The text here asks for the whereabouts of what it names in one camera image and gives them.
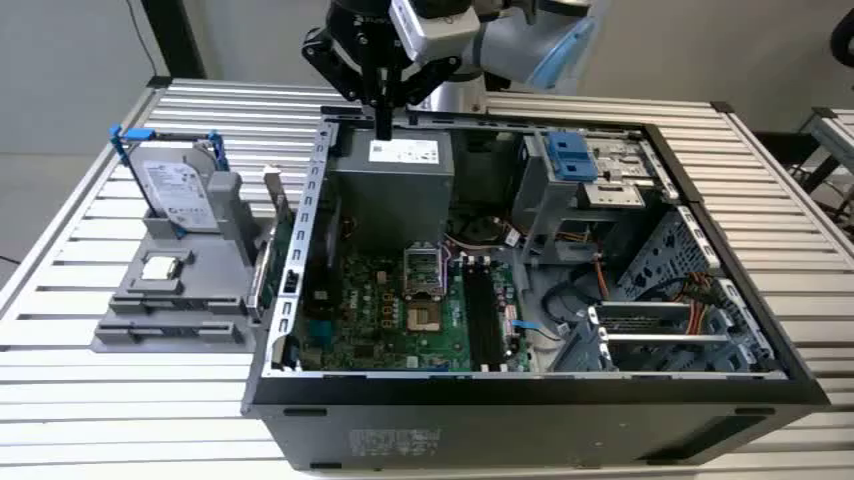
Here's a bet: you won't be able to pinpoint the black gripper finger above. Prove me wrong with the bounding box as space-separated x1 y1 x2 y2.
382 56 463 141
298 26 385 141

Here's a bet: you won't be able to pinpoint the RAM stick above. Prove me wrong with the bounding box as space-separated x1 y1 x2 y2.
113 295 240 310

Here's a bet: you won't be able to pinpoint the black RAM slot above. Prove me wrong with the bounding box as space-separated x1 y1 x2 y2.
487 255 509 372
471 255 493 372
479 255 501 372
464 255 487 372

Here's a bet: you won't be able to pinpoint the grey power supply unit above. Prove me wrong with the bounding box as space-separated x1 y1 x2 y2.
325 127 459 251

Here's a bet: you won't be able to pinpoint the blue plastic drive latch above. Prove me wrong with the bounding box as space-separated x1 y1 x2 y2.
543 132 600 184

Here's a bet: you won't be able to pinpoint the grey metal drive cage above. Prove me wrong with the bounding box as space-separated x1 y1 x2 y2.
512 127 672 264

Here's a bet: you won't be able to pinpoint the black case fan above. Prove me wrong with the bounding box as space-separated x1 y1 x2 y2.
302 194 348 321

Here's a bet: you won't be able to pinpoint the hard disk in blue carrier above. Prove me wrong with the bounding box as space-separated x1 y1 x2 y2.
108 124 229 237

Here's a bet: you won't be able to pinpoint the metal socket cover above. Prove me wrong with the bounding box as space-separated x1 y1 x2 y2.
403 242 447 297

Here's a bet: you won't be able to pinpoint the grey parts rack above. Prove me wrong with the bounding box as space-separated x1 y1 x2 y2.
89 171 269 355

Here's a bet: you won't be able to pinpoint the CPU socket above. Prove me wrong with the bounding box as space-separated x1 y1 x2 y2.
404 295 445 337

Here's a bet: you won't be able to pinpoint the silver CPU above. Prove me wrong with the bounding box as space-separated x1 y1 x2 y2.
138 255 181 281

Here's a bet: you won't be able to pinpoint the perforated metal disk bay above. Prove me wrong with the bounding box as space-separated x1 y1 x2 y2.
552 202 785 374

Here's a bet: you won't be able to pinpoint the green motherboard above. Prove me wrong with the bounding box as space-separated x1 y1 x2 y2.
296 238 535 374

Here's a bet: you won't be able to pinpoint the black PC case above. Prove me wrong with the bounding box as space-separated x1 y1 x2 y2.
238 103 832 474

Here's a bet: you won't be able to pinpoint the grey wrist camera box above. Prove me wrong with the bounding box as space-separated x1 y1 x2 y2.
388 0 483 65

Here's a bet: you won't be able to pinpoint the black vertical post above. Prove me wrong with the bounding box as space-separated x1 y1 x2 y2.
153 0 206 80

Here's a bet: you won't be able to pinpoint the power supply wire bundle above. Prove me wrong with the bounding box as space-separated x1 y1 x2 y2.
440 209 528 254

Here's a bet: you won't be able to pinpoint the orange red power wires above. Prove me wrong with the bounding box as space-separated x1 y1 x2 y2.
591 249 609 303

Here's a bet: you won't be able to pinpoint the thick black cable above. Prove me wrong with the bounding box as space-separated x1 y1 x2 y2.
539 277 605 334

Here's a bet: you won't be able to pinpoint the black cable with blue tab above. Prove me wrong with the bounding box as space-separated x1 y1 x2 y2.
508 318 575 344

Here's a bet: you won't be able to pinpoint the orange yellow wire bundle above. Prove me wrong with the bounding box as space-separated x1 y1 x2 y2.
676 272 719 335

